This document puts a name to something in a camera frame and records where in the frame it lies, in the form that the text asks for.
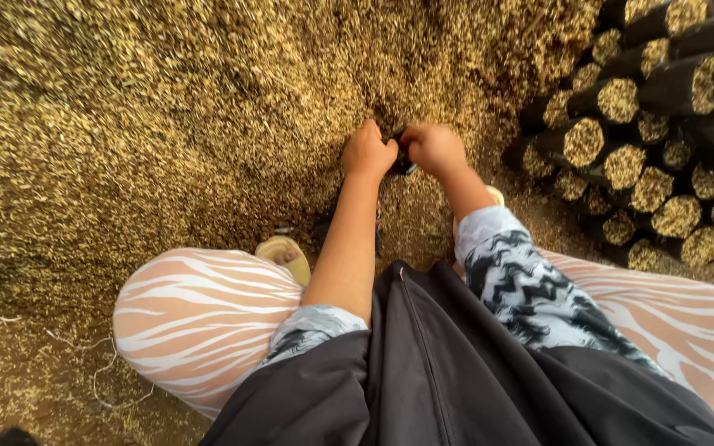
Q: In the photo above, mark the person's left hand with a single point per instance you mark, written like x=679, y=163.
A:
x=364, y=155

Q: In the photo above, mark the person's right hand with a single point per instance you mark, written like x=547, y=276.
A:
x=436, y=150

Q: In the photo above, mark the small black plastic grow bag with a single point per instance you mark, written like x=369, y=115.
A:
x=401, y=163

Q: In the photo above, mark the yellow sandal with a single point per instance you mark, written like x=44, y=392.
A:
x=298, y=263
x=496, y=195

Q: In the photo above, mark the grey black patterned shirt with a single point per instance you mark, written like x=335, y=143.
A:
x=518, y=285

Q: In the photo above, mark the stack of filled black bags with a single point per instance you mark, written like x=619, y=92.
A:
x=636, y=124

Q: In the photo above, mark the heap of golden husk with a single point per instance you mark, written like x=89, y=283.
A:
x=146, y=124

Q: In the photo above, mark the peach white striped trousers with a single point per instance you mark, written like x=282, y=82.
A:
x=196, y=310

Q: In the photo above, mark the black jacket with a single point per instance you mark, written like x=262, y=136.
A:
x=444, y=384

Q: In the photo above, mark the dark object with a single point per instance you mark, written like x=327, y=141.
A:
x=11, y=438

